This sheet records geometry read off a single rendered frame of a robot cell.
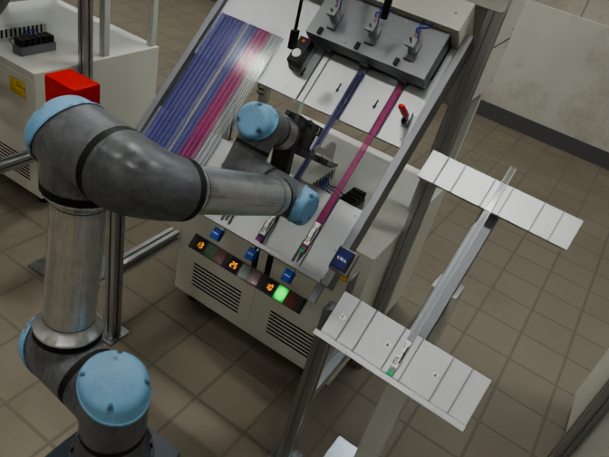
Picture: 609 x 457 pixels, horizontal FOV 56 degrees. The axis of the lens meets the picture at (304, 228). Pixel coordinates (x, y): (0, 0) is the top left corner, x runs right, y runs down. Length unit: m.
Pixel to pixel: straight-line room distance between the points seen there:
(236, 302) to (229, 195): 1.19
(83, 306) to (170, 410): 0.98
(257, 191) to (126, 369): 0.37
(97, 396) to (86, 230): 0.27
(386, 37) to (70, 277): 0.94
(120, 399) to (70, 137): 0.43
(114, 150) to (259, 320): 1.33
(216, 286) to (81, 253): 1.18
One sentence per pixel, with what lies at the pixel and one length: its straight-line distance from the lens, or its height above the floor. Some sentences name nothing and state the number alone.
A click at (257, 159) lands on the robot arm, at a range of 1.15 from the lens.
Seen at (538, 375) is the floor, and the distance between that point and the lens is 2.55.
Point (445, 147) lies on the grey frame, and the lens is 1.66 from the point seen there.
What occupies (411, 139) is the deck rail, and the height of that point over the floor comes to 1.02.
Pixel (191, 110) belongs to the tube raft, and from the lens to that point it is 1.61.
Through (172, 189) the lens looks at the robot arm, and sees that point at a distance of 0.79.
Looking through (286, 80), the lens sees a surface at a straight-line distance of 1.57.
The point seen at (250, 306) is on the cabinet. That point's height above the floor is 0.19.
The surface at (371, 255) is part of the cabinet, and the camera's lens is 1.66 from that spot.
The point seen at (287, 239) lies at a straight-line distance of 1.40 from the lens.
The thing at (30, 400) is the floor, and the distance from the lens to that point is 2.00.
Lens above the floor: 1.57
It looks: 34 degrees down
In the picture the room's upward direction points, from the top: 15 degrees clockwise
